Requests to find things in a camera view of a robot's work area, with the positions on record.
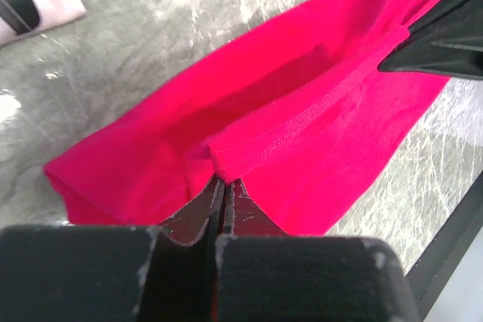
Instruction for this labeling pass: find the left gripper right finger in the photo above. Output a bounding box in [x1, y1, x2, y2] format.
[225, 180, 287, 237]

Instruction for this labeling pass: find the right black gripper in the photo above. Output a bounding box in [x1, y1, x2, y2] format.
[378, 0, 482, 81]

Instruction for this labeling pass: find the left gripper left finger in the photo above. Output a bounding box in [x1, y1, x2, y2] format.
[160, 177, 225, 247]

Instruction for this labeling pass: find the red t-shirt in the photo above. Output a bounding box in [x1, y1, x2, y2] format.
[45, 0, 448, 235]

